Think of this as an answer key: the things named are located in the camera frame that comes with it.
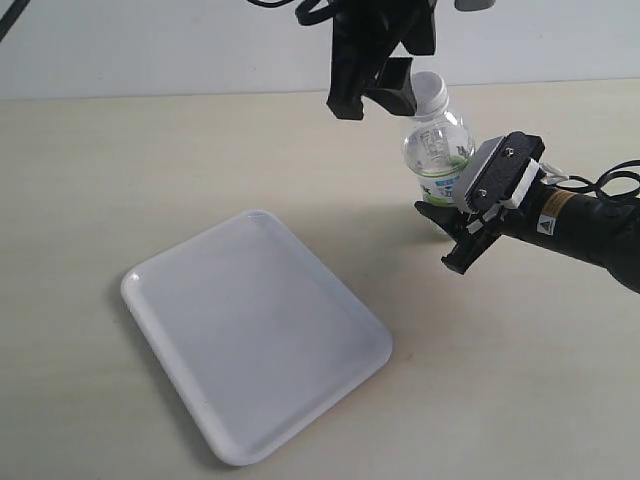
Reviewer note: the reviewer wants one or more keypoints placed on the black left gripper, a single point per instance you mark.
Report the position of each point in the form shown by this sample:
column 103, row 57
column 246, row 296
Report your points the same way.
column 375, row 28

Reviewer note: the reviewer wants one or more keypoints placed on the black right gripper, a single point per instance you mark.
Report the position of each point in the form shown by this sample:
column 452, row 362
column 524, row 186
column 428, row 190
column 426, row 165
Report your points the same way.
column 474, row 234

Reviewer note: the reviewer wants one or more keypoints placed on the white bottle cap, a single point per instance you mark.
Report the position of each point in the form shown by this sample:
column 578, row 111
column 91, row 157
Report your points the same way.
column 430, row 92

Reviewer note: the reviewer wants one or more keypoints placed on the clear plastic drink bottle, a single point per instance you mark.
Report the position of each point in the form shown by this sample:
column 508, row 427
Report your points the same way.
column 437, row 148

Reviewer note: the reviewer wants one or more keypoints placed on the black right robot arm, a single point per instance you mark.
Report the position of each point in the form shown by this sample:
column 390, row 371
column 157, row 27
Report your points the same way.
column 577, row 226

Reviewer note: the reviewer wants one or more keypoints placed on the white plastic tray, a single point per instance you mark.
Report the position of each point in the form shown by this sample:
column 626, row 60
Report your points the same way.
column 257, row 336

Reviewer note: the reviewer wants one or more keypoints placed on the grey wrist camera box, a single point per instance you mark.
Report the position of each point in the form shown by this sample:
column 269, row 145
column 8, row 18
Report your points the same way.
column 500, row 172

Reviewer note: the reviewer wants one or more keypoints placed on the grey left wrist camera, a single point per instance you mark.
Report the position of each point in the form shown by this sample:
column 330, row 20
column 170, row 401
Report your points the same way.
column 473, row 5

